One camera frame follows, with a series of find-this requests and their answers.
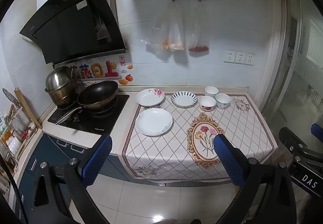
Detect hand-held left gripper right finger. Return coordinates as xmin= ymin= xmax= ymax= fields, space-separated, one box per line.
xmin=213 ymin=134 xmax=297 ymax=224

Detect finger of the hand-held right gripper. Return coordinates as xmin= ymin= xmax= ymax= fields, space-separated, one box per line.
xmin=279 ymin=127 xmax=309 ymax=154
xmin=310 ymin=123 xmax=323 ymax=139

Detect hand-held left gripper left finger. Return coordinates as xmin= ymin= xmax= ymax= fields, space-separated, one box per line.
xmin=16 ymin=134 xmax=113 ymax=224

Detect plain white bowl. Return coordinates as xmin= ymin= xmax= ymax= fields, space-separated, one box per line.
xmin=203 ymin=86 xmax=220 ymax=98

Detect black glass gas stove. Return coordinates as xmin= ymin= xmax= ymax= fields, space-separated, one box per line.
xmin=47 ymin=94 xmax=130 ymax=135

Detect blue kitchen base cabinet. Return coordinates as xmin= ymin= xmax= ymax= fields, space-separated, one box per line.
xmin=15 ymin=133 xmax=167 ymax=224

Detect blue patterned white bowl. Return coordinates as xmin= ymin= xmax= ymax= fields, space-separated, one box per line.
xmin=214 ymin=93 xmax=232 ymax=110

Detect red flower white bowl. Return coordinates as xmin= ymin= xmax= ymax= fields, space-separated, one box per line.
xmin=198 ymin=95 xmax=217 ymax=112

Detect frosted glass sliding door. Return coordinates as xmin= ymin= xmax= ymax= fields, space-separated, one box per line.
xmin=262 ymin=0 xmax=323 ymax=161

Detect diamond pattern floral table mat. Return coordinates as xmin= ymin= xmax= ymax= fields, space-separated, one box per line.
xmin=121 ymin=93 xmax=278 ymax=184

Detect plain white plate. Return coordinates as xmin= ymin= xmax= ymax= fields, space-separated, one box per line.
xmin=135 ymin=108 xmax=174 ymax=136

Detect blue striped plate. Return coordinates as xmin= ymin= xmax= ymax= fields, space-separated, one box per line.
xmin=171 ymin=91 xmax=198 ymax=108

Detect floral rimmed white plate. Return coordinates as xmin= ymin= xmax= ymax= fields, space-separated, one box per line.
xmin=135 ymin=88 xmax=166 ymax=108

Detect wooden cutting board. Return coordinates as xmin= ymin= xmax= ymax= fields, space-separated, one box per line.
xmin=14 ymin=87 xmax=42 ymax=130

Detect wooden seasoning rack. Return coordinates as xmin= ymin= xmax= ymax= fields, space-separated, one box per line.
xmin=0 ymin=103 xmax=38 ymax=172

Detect stainless steel stacked pot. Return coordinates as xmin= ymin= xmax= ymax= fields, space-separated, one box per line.
xmin=45 ymin=65 xmax=82 ymax=111

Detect clear plastic bag red contents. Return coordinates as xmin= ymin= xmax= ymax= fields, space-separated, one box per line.
xmin=187 ymin=2 xmax=210 ymax=54

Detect clear plastic bag pale contents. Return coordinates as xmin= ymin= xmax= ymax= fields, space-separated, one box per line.
xmin=169 ymin=3 xmax=186 ymax=52

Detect clear plastic bag orange contents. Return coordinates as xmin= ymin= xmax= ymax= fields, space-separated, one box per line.
xmin=141 ymin=3 xmax=177 ymax=51

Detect black range hood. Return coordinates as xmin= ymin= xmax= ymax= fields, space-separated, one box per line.
xmin=19 ymin=0 xmax=127 ymax=64

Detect dark wok with steel handle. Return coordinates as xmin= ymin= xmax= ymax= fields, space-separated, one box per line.
xmin=55 ymin=80 xmax=119 ymax=125

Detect colourful wall stickers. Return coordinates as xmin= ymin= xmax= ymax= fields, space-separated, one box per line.
xmin=69 ymin=54 xmax=134 ymax=87

